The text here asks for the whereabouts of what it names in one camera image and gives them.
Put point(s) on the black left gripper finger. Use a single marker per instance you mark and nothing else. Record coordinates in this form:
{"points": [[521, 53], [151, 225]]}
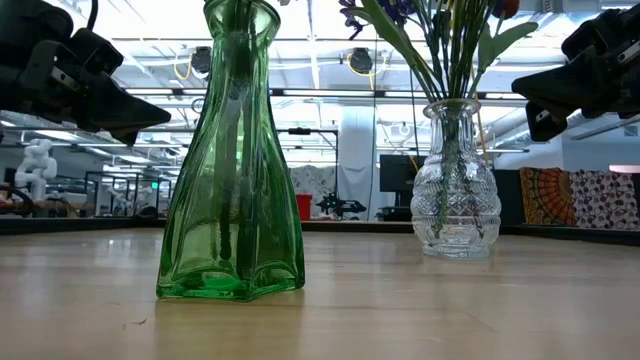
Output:
{"points": [[115, 107], [125, 130]]}

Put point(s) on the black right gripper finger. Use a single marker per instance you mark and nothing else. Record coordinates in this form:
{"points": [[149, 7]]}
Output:
{"points": [[560, 103], [565, 80]]}

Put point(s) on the green glass vase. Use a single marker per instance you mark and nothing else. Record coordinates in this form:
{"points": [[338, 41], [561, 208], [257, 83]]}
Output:
{"points": [[200, 240]]}

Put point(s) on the small black robot arm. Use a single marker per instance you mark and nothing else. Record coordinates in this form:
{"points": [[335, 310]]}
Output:
{"points": [[340, 205]]}

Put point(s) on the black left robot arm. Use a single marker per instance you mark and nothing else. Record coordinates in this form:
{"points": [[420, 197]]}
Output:
{"points": [[30, 20]]}

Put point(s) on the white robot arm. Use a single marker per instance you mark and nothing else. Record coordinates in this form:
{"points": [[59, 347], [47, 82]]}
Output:
{"points": [[37, 165]]}

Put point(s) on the clear cut glass vase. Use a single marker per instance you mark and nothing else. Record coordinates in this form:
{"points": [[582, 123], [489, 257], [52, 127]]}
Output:
{"points": [[455, 210]]}

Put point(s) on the pink board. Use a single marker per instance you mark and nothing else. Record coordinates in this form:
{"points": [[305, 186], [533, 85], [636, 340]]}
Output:
{"points": [[625, 169]]}

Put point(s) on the orange mandala tapestry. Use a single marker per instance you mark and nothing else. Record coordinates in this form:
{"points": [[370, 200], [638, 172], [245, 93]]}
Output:
{"points": [[547, 197]]}

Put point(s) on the white maroon dotted tapestry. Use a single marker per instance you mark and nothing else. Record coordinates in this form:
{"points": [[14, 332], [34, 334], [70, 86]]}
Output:
{"points": [[605, 200]]}

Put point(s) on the black panel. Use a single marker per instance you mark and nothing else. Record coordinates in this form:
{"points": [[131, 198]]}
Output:
{"points": [[510, 200]]}

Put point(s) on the black monitor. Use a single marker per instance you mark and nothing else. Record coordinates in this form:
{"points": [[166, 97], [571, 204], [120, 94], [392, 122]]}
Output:
{"points": [[397, 172]]}

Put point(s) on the white patterned cloth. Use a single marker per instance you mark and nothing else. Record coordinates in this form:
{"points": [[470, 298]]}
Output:
{"points": [[312, 180]]}

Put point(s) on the red box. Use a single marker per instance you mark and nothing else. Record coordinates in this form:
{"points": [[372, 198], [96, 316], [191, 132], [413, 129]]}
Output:
{"points": [[306, 207]]}

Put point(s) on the black framed enclosure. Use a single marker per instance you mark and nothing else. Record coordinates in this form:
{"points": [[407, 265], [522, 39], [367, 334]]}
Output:
{"points": [[125, 173]]}

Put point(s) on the silver ventilation duct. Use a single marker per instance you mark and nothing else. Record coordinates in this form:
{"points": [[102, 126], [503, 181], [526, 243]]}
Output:
{"points": [[510, 127]]}

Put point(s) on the black aluminium table frame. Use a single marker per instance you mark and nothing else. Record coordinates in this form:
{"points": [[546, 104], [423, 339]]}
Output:
{"points": [[575, 234]]}

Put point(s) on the black camera rig frame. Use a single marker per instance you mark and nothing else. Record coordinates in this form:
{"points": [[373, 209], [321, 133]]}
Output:
{"points": [[300, 131]]}

